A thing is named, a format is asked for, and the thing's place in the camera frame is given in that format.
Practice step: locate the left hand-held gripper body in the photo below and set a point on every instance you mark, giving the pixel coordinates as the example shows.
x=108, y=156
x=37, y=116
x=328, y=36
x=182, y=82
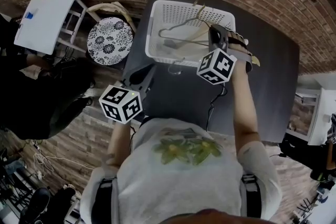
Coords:
x=120, y=103

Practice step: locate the person's right forearm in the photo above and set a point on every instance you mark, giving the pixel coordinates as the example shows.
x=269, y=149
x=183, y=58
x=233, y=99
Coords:
x=244, y=112

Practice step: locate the person's white floral t-shirt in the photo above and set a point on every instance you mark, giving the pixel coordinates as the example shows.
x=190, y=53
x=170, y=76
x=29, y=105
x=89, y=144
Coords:
x=178, y=186

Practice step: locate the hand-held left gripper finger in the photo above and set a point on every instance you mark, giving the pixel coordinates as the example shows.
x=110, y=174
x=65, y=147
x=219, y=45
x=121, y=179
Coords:
x=134, y=77
x=149, y=81

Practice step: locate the person's right hand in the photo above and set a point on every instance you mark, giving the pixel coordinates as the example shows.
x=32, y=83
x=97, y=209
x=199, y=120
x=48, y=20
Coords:
x=237, y=38

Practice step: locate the white plastic laundry basket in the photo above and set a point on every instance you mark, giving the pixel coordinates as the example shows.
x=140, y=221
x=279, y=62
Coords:
x=168, y=11

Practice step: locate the white plastic clothes hanger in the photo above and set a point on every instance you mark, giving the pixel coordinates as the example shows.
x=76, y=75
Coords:
x=170, y=43

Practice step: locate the wooden clothes hanger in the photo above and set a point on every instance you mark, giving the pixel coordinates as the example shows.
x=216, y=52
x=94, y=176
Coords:
x=256, y=61

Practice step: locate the blue cup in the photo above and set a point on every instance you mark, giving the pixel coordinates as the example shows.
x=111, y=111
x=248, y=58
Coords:
x=29, y=15

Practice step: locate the person's left forearm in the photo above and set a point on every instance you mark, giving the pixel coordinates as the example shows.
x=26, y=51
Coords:
x=118, y=141

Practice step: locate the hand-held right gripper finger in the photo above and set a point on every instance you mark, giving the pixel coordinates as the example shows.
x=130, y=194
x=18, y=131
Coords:
x=212, y=39
x=223, y=39

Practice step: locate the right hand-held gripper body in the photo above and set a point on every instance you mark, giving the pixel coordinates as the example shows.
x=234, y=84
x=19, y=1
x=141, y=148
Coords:
x=218, y=66

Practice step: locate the chair with floral seat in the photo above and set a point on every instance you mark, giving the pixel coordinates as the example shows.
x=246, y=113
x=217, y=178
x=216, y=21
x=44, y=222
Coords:
x=110, y=40

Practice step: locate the gold metal clothes hanger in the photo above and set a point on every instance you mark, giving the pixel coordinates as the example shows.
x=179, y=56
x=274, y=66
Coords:
x=196, y=17

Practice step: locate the white shelf unit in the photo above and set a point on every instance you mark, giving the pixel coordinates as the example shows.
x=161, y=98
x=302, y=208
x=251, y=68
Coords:
x=323, y=118

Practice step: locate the small white table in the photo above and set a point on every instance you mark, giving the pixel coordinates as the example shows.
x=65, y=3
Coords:
x=47, y=18

